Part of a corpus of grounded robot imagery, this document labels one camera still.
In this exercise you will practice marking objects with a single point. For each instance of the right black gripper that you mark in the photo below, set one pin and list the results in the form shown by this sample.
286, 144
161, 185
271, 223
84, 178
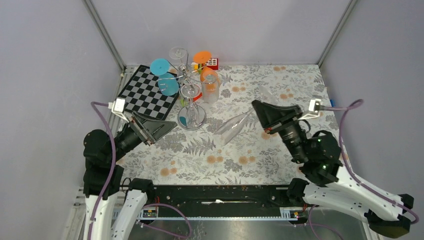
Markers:
269, 114

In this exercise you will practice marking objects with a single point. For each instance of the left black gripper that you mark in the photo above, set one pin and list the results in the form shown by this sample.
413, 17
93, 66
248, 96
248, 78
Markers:
150, 131

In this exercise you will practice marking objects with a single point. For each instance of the clear wine glass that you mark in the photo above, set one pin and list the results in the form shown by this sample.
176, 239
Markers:
189, 115
179, 54
232, 127

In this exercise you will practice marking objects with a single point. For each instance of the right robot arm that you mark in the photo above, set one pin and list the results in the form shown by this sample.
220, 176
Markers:
328, 180

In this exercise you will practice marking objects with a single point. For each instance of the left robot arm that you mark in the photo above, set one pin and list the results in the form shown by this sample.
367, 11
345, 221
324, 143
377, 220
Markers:
102, 177

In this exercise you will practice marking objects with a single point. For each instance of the blue wine glass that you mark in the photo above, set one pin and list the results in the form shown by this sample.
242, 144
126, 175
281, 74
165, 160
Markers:
159, 66
168, 84

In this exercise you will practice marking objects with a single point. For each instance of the chrome wine glass rack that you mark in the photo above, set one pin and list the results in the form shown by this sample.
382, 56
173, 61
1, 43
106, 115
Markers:
191, 78

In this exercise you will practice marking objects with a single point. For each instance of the orange wine glass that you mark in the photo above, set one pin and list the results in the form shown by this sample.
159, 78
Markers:
203, 57

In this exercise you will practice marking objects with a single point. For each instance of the black white checkerboard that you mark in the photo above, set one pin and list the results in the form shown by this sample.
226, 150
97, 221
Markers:
142, 95

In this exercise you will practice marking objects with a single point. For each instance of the floral tablecloth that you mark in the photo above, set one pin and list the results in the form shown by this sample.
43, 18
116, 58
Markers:
252, 157

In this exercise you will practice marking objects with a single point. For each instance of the red white block toy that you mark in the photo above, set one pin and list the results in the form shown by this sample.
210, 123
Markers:
213, 64

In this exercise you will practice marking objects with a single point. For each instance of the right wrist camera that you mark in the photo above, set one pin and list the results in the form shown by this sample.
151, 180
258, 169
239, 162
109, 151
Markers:
313, 110

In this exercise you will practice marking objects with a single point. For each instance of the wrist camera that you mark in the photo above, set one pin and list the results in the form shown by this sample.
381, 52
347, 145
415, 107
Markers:
117, 107
313, 110

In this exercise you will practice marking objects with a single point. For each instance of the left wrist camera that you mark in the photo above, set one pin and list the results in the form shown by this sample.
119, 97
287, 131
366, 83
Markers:
117, 107

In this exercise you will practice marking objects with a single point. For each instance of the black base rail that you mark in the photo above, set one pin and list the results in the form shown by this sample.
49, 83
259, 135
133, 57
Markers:
221, 201

